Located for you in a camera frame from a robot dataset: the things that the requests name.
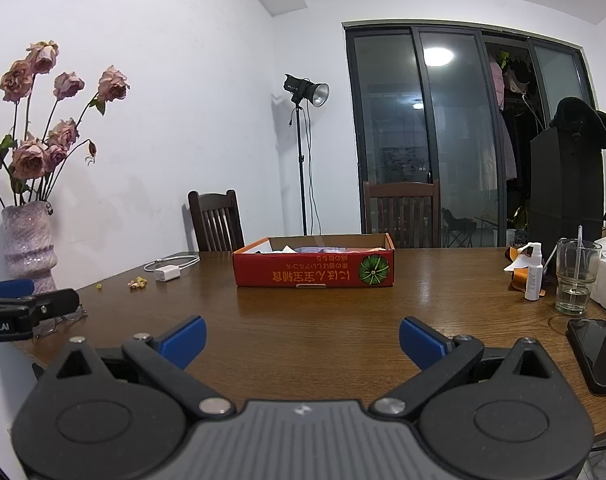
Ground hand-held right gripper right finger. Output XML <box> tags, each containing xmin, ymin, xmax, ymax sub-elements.
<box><xmin>370</xmin><ymin>316</ymin><xmax>555</xmax><ymax>420</ymax></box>

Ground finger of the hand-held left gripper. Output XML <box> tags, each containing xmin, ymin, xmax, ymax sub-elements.
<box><xmin>0</xmin><ymin>288</ymin><xmax>80</xmax><ymax>320</ymax></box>
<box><xmin>0</xmin><ymin>280</ymin><xmax>35</xmax><ymax>300</ymax></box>

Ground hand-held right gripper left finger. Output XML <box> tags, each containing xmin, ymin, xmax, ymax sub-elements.
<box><xmin>57</xmin><ymin>316</ymin><xmax>235</xmax><ymax>420</ymax></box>

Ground red cardboard box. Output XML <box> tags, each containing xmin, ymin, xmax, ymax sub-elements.
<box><xmin>232</xmin><ymin>233</ymin><xmax>395</xmax><ymax>288</ymax></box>

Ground eyeglasses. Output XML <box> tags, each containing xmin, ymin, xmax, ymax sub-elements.
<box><xmin>33</xmin><ymin>310</ymin><xmax>88</xmax><ymax>337</ymax></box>

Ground pink speckled ceramic vase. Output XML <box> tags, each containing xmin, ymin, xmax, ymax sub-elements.
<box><xmin>1</xmin><ymin>201</ymin><xmax>58</xmax><ymax>293</ymax></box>

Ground orange wrapper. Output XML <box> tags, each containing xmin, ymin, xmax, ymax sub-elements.
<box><xmin>503</xmin><ymin>246</ymin><xmax>549</xmax><ymax>297</ymax></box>

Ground dark wooden chair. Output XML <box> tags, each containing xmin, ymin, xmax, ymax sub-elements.
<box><xmin>363</xmin><ymin>180</ymin><xmax>442</xmax><ymax>249</ymax></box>
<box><xmin>188</xmin><ymin>189</ymin><xmax>245</xmax><ymax>252</ymax></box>

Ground dried pink rose bouquet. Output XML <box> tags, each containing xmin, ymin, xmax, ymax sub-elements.
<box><xmin>0</xmin><ymin>40</ymin><xmax>130</xmax><ymax>208</ymax></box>

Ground white spray bottle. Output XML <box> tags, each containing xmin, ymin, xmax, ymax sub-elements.
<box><xmin>524</xmin><ymin>242</ymin><xmax>545</xmax><ymax>302</ymax></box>

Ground clear glass cup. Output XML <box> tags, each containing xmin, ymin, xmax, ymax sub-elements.
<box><xmin>555</xmin><ymin>238</ymin><xmax>603</xmax><ymax>316</ymax></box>

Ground black smartphone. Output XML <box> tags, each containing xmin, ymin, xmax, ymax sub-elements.
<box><xmin>566</xmin><ymin>318</ymin><xmax>606</xmax><ymax>394</ymax></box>

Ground black framed sliding glass door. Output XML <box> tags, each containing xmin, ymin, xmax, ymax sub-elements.
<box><xmin>342</xmin><ymin>20</ymin><xmax>596</xmax><ymax>249</ymax></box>

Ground hanging clothes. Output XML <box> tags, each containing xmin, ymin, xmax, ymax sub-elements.
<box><xmin>488</xmin><ymin>50</ymin><xmax>534</xmax><ymax>181</ymax></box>

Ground studio light on stand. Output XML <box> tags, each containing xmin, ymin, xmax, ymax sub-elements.
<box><xmin>283</xmin><ymin>73</ymin><xmax>330</xmax><ymax>236</ymax></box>

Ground black coat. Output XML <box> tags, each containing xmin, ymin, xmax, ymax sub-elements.
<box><xmin>550</xmin><ymin>96</ymin><xmax>606</xmax><ymax>155</ymax></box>

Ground white charger with cable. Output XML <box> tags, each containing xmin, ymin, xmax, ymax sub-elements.
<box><xmin>144</xmin><ymin>255</ymin><xmax>201</xmax><ymax>282</ymax></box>

